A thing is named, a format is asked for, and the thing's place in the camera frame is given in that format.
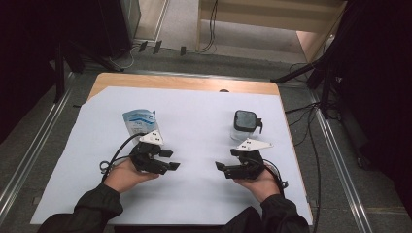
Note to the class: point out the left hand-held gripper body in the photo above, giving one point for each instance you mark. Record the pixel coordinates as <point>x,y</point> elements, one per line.
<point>147,160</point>

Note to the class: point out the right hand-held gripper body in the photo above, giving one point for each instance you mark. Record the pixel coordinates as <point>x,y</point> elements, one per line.
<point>249,165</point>

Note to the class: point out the blue white refill pouch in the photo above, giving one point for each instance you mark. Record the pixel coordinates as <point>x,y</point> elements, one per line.
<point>139,121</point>

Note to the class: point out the person's right hand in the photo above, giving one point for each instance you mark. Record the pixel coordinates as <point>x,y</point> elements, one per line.
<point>264,186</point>

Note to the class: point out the person's left hand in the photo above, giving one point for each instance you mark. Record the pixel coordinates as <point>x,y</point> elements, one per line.
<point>124,176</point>

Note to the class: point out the white paper sheet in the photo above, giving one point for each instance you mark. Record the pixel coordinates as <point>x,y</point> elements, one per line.
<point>194,129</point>

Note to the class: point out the person's black jacket torso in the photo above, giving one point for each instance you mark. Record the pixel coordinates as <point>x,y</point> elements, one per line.
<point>239,223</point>

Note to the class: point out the small black table grommet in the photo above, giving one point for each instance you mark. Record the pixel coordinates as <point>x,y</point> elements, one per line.
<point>223,91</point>

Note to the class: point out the black stand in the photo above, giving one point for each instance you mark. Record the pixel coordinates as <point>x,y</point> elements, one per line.
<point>325,84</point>
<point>60,74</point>

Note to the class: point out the grey cabinet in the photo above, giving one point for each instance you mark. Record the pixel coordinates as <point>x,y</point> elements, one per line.
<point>131,16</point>

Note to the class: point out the light wooden shelf unit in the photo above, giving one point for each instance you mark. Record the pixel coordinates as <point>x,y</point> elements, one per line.
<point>272,14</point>

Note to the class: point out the black curtain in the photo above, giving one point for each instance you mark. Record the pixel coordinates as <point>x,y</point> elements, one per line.
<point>382,81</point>
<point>22,48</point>

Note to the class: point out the metal floor rail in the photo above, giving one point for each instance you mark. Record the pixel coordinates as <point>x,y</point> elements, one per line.
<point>35,149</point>
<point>343,168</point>

